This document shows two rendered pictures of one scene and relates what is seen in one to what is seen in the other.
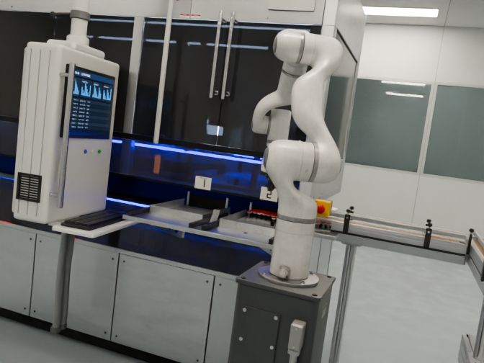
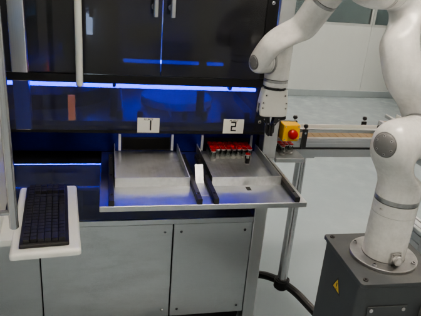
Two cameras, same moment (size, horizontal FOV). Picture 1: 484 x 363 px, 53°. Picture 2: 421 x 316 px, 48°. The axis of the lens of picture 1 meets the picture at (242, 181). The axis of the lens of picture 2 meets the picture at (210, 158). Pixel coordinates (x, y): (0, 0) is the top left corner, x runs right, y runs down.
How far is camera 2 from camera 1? 119 cm
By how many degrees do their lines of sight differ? 35
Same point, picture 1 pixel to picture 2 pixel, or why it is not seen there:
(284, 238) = (398, 226)
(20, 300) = not seen: outside the picture
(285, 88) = (314, 22)
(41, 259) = not seen: outside the picture
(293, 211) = (411, 198)
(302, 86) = (408, 48)
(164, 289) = (110, 252)
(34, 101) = not seen: outside the picture
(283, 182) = (411, 173)
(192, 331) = (152, 284)
